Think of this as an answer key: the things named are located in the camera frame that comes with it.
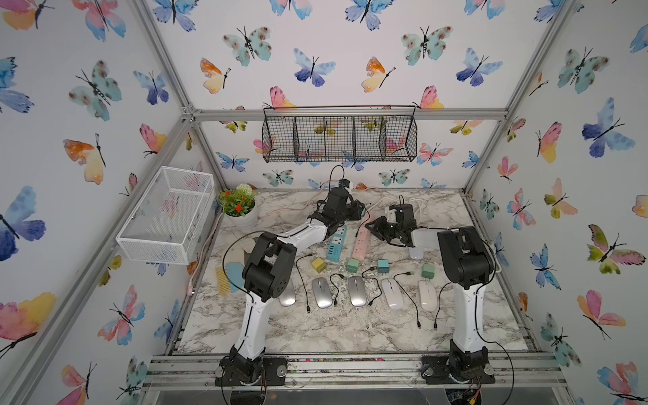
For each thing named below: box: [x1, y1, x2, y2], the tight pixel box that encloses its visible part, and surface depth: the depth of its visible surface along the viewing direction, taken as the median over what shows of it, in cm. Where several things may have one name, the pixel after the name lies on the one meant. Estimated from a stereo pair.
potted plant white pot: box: [217, 183, 259, 229], surface depth 100 cm
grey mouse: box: [312, 276, 334, 309], surface depth 90 cm
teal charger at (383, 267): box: [377, 259, 391, 276], surface depth 96 cm
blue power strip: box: [326, 224, 347, 263], surface depth 101 cm
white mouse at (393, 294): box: [381, 277, 405, 311], surface depth 89 cm
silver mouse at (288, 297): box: [278, 278, 297, 308], surface depth 91 cm
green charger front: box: [345, 258, 361, 274], surface depth 97 cm
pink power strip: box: [351, 213, 371, 261], surface depth 102 cm
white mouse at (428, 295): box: [418, 280, 438, 312], surface depth 88 cm
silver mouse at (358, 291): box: [348, 275, 368, 308], surface depth 90 cm
